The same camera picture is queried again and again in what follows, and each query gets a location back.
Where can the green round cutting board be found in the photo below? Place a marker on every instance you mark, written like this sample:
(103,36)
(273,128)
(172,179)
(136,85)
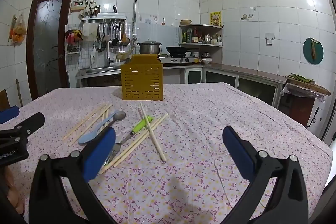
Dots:
(313,51)

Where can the gas stove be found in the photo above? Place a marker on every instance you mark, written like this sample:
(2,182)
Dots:
(166,59)

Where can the light blue plastic spoon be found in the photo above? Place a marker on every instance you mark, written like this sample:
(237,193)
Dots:
(87,137)

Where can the floral pink tablecloth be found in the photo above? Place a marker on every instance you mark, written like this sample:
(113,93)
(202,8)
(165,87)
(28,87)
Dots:
(199,182)

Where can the steel cooking pot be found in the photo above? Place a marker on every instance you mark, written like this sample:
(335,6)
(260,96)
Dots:
(149,47)

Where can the metal spoon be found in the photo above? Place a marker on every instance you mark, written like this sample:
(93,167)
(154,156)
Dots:
(118,116)

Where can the yellow wall poster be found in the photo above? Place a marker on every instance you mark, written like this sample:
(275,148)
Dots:
(216,18)

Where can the green handled knife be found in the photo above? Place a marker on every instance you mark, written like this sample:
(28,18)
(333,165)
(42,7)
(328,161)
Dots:
(117,146)

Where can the kitchen counter with cabinets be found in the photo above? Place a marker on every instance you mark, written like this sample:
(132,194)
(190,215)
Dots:
(263,87)

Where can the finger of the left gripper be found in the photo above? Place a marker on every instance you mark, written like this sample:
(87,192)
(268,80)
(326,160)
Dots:
(9,114)
(30,125)

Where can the black wok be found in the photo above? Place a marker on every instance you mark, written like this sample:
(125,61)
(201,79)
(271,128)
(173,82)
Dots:
(176,51)

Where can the corner wall shelf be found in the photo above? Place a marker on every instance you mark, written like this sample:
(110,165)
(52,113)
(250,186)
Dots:
(200,34)

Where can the red yellow hanging items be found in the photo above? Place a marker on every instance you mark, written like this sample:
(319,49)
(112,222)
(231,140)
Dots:
(73,39)

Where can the wooden board with vegetables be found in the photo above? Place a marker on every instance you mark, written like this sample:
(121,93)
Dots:
(302,82)

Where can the yellow perforated utensil holder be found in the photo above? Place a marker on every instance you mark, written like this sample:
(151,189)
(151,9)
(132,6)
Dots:
(142,78)

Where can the white wall socket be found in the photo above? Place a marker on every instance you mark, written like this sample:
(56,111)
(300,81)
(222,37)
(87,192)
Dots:
(269,38)

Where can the wooden chopstick crossing top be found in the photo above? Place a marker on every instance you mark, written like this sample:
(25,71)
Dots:
(152,136)

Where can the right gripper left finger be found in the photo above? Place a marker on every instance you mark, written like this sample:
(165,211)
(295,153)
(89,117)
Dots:
(48,201)

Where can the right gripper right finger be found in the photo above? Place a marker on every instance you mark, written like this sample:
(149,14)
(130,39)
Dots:
(288,201)

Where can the dark wooden glass door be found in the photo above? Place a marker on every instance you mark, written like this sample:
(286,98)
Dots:
(45,46)

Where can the hanging utensil rack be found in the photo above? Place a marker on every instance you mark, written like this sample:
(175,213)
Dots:
(105,26)

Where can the steel faucet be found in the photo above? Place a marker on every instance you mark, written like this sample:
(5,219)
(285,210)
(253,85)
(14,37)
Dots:
(108,54)

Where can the steel kitchen sink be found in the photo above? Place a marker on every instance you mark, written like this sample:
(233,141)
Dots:
(101,70)

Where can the orange hanging bag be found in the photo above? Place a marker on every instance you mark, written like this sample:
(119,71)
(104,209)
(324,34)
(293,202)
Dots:
(18,30)

